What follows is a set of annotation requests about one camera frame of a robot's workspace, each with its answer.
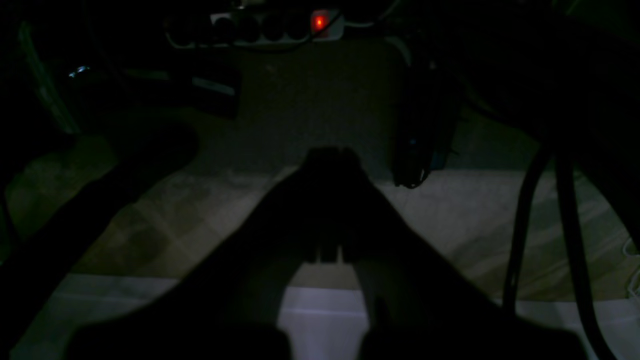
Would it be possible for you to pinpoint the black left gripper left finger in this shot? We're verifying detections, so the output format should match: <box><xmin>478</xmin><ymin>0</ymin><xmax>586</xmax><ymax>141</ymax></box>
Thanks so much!
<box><xmin>65</xmin><ymin>148</ymin><xmax>330</xmax><ymax>360</ymax></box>

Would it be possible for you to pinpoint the white power strip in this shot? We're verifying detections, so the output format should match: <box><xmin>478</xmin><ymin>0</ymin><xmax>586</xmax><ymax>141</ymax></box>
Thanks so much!
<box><xmin>165</xmin><ymin>8</ymin><xmax>346</xmax><ymax>50</ymax></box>

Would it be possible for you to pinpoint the black cable pair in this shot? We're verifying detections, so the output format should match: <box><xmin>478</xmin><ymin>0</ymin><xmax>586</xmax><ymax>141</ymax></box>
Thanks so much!
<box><xmin>502</xmin><ymin>145</ymin><xmax>618</xmax><ymax>360</ymax></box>

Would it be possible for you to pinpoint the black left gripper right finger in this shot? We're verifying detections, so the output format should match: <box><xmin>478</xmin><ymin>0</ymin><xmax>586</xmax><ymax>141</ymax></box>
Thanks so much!
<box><xmin>332</xmin><ymin>148</ymin><xmax>588</xmax><ymax>360</ymax></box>

